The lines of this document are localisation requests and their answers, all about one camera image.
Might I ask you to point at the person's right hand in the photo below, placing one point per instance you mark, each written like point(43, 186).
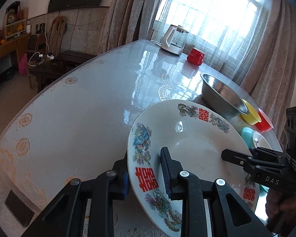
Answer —
point(288, 207)

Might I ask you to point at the wooden chair by wall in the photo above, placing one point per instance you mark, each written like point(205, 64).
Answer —
point(55, 35)

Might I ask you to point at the white dragon pattern plate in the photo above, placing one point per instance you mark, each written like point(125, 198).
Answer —
point(195, 136)

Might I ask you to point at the red mug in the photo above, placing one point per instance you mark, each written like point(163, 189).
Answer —
point(195, 57)

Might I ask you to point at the white sheer curtain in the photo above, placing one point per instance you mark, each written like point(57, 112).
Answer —
point(226, 31)

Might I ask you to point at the left beige curtain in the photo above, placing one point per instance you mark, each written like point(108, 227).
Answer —
point(127, 21)

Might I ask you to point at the small shelf with ornaments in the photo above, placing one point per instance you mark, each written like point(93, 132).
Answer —
point(15, 20)

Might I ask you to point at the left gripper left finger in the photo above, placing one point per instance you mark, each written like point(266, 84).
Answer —
point(65, 214)

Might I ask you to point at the beige curtain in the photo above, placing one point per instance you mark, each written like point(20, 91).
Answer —
point(127, 21)
point(270, 80)

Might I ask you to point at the dark low side table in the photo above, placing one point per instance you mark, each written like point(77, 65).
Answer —
point(49, 70)

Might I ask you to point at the pink plastic bag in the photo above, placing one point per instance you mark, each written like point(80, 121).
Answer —
point(23, 64)

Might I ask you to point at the right beige curtain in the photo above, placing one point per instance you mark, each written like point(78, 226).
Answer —
point(270, 80)

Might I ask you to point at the teal plastic plate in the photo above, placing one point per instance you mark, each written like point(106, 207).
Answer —
point(246, 134)

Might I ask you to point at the stainless steel bowl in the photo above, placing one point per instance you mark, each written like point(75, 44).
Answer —
point(221, 98)

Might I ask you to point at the white rose pattern plate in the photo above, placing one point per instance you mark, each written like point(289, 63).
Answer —
point(257, 140)

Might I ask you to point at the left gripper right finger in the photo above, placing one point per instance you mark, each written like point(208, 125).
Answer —
point(208, 207)

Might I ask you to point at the yellow plastic bowl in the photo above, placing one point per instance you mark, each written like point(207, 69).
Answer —
point(252, 117)

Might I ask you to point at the white glass electric kettle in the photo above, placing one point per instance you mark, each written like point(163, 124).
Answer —
point(172, 41)

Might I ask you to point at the wooden cabinet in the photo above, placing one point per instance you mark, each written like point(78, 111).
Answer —
point(11, 54)

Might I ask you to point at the red plastic bowl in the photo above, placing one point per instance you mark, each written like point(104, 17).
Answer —
point(265, 124)

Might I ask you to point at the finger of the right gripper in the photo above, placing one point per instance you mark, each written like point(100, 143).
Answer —
point(238, 158)
point(265, 153)

